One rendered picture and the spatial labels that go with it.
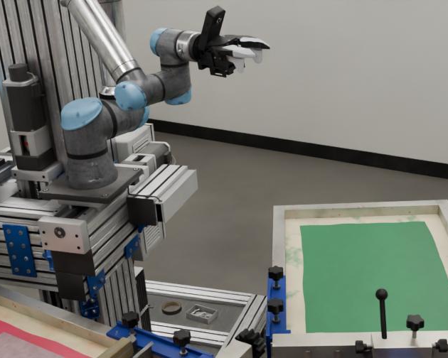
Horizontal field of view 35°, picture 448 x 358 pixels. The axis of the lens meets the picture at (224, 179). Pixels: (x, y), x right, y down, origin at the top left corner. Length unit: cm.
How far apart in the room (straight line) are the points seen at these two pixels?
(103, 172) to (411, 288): 92
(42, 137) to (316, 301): 96
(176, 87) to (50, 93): 53
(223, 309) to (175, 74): 171
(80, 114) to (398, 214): 111
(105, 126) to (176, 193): 33
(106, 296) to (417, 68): 312
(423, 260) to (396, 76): 302
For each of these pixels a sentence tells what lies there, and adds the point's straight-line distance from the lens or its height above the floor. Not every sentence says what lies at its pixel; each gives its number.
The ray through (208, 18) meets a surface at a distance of 171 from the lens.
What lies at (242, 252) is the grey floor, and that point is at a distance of 424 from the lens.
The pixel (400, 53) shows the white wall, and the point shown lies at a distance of 507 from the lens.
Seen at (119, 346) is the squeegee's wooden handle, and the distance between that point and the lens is 172.
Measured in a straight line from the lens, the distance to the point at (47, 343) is 197.
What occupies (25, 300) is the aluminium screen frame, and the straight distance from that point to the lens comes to 211.
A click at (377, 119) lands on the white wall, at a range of 526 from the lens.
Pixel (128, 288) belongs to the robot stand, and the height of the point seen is 68.
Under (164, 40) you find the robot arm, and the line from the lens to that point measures 185.
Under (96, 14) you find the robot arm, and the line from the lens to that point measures 188.
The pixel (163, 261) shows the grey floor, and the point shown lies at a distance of 423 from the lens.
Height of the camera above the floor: 204
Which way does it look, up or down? 23 degrees down
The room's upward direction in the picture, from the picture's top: 5 degrees counter-clockwise
